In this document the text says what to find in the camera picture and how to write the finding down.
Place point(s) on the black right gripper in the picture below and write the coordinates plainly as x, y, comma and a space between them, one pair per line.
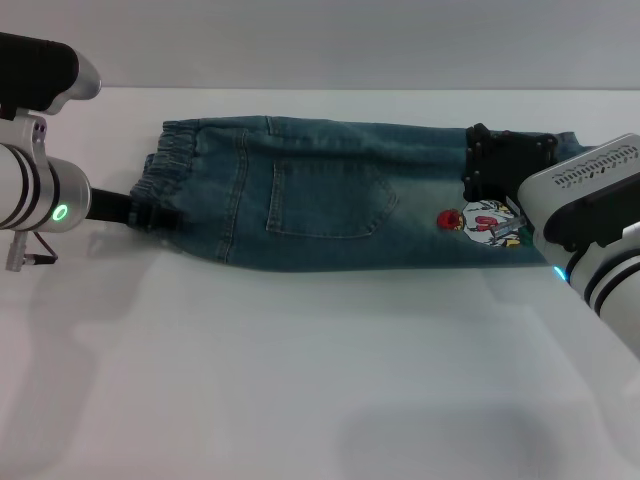
520, 157

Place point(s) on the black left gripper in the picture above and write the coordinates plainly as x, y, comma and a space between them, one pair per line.
110, 207

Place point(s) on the blue denim shorts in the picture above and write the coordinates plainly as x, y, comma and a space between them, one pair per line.
325, 190

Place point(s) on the right wrist camera housing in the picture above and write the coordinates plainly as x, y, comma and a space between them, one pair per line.
575, 190

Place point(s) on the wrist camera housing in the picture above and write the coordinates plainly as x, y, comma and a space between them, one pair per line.
35, 75
575, 190

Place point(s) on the left wrist camera housing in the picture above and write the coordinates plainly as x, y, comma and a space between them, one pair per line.
35, 75

